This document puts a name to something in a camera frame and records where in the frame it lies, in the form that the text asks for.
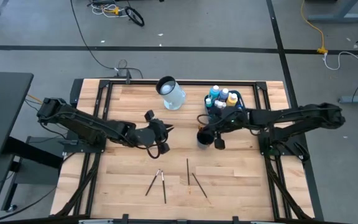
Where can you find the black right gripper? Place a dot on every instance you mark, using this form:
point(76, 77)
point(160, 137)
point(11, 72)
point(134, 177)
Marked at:
point(236, 119)

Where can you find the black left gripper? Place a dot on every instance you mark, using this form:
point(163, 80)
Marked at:
point(159, 129)

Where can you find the dark blue plastic cup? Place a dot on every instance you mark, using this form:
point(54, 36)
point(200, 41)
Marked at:
point(205, 140)

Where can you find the small dark green paint bottle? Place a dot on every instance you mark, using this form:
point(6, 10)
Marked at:
point(216, 103)

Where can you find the large yellow paint bottle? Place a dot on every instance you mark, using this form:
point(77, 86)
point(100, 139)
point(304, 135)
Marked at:
point(231, 101)

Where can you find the large purple-blue paint bottle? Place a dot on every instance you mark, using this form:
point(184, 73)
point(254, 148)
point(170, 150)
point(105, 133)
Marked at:
point(224, 95)

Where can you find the large teal paint bottle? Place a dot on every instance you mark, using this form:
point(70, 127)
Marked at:
point(213, 93)

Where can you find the grey-blue plastic caddy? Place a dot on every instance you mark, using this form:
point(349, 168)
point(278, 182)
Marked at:
point(242, 101)

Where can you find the black brush gold ferrule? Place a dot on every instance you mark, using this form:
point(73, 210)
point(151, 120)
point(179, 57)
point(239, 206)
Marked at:
point(188, 177)

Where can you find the black brush white lettering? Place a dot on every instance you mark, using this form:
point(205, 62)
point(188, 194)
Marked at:
point(152, 183)

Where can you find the long dark brush silver ferrule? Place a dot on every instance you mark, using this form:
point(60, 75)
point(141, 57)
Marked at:
point(163, 186)

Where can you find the long thin black brush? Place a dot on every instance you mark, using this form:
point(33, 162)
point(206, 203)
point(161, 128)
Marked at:
point(198, 183)

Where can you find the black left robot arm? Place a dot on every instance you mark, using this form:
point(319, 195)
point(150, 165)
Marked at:
point(82, 124)

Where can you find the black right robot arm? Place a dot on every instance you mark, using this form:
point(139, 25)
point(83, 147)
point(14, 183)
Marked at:
point(306, 116)

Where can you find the black desk top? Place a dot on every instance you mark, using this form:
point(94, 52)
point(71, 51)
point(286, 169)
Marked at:
point(2, 112)

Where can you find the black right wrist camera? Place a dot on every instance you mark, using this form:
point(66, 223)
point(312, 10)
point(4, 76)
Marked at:
point(219, 144)

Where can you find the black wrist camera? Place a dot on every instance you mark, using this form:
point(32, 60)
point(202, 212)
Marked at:
point(219, 144)
point(164, 148)

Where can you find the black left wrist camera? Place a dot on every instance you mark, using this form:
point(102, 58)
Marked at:
point(164, 148)

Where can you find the black aluminium rig frame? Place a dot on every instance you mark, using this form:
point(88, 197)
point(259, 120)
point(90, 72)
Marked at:
point(182, 83)

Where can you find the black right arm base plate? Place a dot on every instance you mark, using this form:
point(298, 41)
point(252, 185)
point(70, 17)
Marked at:
point(291, 150)

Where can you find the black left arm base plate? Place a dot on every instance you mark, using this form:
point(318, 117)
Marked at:
point(73, 148)

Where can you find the black desk leg frame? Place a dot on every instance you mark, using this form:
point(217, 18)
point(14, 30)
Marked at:
point(33, 153)

